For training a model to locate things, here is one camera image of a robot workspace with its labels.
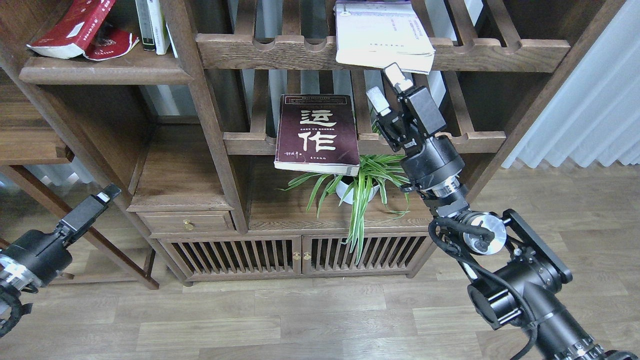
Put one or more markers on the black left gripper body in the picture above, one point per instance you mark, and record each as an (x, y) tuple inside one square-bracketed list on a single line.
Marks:
[(37, 258)]

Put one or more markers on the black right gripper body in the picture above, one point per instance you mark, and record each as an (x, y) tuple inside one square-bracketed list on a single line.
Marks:
[(431, 162)]

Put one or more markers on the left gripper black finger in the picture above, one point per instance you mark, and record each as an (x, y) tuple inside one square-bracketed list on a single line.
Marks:
[(108, 193)]

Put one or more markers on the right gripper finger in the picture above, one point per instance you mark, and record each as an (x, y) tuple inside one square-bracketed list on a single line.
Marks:
[(397, 79), (378, 101)]

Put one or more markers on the white book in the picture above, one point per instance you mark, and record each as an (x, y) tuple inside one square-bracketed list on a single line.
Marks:
[(159, 27), (376, 34)]

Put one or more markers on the red book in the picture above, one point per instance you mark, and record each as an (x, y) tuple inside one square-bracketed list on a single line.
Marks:
[(83, 31)]

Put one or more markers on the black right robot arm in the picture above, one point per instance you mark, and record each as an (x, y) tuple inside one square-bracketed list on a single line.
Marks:
[(514, 276)]

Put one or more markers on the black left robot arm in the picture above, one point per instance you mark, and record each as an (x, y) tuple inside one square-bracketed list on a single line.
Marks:
[(10, 303)]

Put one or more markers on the green spider plant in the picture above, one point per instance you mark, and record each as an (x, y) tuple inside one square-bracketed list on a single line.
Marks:
[(380, 168)]

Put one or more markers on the dark brown book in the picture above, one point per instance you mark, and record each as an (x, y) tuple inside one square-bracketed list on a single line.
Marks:
[(317, 134)]

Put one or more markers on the brass drawer knob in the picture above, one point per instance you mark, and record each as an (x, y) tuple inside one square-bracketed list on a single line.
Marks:
[(188, 225)]

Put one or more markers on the white plant pot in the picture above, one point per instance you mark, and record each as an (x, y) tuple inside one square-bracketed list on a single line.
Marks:
[(348, 196)]

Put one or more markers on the dark wooden bookshelf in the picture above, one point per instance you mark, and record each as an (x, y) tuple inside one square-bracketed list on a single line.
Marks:
[(188, 138)]

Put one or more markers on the white upright book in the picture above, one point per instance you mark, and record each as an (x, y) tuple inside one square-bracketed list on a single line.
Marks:
[(159, 27)]

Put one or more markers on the grey upright book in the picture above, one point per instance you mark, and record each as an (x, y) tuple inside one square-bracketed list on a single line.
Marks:
[(145, 25)]

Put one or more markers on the white curtain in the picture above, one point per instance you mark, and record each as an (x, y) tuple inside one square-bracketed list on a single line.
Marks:
[(595, 115)]

